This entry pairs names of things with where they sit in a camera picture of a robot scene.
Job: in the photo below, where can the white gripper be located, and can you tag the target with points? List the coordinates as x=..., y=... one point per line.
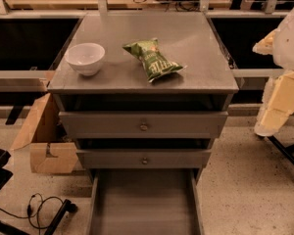
x=290, y=44

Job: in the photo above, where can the green jalapeno chip bag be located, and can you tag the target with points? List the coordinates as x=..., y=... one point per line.
x=153, y=61

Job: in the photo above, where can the grey drawer cabinet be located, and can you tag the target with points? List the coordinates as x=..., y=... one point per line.
x=160, y=98

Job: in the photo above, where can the grey open bottom drawer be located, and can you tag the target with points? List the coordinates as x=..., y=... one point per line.
x=144, y=202

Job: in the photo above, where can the grey middle drawer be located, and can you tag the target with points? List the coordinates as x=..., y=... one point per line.
x=143, y=158

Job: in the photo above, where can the grey top drawer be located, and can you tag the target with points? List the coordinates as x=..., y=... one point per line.
x=79, y=125

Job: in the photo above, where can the black chair base leg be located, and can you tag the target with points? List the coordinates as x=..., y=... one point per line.
x=286, y=151

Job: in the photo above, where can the white ceramic bowl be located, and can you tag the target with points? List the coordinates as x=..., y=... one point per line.
x=85, y=58

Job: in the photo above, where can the brown cardboard box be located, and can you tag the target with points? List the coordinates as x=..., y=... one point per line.
x=40, y=132

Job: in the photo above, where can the black stand leg left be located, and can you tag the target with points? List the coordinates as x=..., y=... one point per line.
x=67, y=206

